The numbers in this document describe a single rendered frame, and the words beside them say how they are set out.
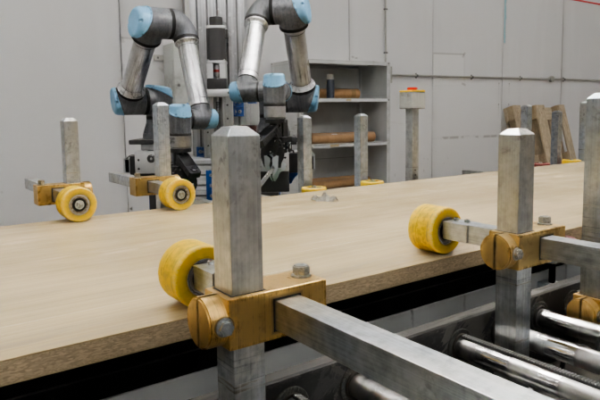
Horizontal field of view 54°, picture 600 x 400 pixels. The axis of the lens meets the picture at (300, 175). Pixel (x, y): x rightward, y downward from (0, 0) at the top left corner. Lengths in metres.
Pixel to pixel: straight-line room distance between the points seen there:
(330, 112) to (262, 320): 4.65
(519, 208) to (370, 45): 4.70
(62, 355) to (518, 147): 0.62
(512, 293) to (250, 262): 0.44
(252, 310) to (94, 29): 3.96
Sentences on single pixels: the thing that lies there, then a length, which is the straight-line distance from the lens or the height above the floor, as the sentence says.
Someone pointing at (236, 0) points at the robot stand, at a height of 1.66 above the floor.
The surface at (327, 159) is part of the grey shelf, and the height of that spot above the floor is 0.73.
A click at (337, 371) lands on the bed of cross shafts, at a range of 0.77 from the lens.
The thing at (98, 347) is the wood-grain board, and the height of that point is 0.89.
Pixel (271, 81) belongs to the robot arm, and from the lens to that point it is 2.00.
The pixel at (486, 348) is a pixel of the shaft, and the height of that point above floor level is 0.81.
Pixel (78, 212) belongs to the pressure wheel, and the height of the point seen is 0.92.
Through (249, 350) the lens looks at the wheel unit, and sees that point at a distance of 0.60.
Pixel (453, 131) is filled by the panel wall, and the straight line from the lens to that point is 6.18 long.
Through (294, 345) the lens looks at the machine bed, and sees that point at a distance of 0.91.
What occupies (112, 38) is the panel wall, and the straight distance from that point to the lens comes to 4.47.
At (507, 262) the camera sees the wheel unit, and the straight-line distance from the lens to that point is 0.86.
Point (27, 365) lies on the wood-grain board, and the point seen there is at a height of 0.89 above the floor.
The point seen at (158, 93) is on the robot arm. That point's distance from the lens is 2.62.
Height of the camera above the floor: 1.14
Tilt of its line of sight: 6 degrees down
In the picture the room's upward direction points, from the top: 1 degrees counter-clockwise
